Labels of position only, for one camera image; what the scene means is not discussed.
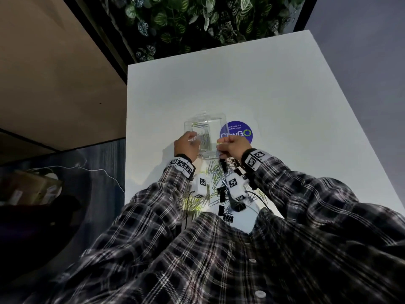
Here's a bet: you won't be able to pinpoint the person's left hand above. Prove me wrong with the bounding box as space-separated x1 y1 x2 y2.
174 131 200 162

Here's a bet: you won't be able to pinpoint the person's right hand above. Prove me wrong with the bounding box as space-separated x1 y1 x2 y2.
216 135 252 161

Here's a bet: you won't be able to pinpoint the clear plastic container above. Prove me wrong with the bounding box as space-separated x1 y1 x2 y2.
184 111 230 160

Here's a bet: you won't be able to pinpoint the person's right forearm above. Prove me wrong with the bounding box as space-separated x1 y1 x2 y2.
253 156 374 231

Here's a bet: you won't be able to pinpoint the person's left forearm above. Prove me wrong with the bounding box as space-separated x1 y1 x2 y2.
118 161 194 250

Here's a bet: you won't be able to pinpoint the paper clips inside container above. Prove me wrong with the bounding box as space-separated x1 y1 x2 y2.
190 122 212 153

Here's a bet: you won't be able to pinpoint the round blue sticker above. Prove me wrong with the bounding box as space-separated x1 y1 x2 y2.
220 121 253 144

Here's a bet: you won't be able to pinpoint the left marker wristband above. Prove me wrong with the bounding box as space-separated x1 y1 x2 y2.
167 154 196 181

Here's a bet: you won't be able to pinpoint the marker wristband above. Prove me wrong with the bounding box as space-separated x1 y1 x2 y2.
167 154 196 181
241 149 273 172

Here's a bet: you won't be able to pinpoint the pile of loose paper clips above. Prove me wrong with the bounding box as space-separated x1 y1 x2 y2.
182 158 269 220

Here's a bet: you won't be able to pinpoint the right marker wristband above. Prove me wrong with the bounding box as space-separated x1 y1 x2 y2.
241 149 273 172

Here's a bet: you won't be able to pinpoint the plaid shirt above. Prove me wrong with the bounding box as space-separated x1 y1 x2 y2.
22 155 405 304

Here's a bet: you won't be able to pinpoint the cardboard box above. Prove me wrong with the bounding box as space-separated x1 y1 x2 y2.
0 169 64 207

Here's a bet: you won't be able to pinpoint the black camera cable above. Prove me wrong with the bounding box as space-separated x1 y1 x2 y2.
246 190 273 213

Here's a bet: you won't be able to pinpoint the thin white cable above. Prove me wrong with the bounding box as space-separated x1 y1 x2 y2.
28 159 126 194

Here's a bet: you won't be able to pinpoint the green leaf plant wall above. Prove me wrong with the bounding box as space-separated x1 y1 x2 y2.
101 0 307 63

